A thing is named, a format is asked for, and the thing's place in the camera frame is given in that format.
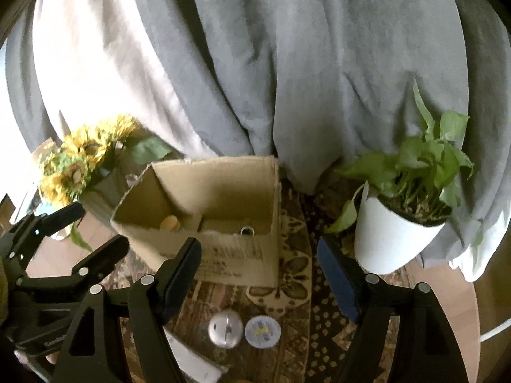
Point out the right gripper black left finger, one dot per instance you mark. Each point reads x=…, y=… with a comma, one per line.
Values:
x=93, y=350

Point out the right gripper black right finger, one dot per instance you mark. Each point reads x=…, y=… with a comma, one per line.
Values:
x=426, y=348

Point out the white remote control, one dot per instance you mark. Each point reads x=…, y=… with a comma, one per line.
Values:
x=192, y=364

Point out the jar with tan lid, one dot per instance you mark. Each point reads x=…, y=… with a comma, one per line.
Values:
x=170, y=223

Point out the white plant pot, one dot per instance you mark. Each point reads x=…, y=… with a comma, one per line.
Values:
x=385, y=241

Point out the round silver disc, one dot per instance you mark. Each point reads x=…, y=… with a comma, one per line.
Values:
x=226, y=329

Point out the grey ribbed vase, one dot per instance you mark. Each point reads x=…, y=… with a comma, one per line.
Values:
x=101, y=199

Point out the patterned oriental rug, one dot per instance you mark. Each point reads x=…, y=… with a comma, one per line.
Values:
x=315, y=336

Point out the artificial sunflower bouquet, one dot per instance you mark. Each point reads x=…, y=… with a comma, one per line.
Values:
x=89, y=153

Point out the small round white puck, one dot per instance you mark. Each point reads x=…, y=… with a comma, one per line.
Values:
x=262, y=332

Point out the green potted plant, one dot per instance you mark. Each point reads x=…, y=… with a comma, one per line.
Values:
x=421, y=181

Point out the brown cardboard box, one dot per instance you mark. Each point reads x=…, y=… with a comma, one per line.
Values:
x=231, y=205

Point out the grey draped blanket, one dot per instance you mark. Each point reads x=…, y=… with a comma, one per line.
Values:
x=312, y=82

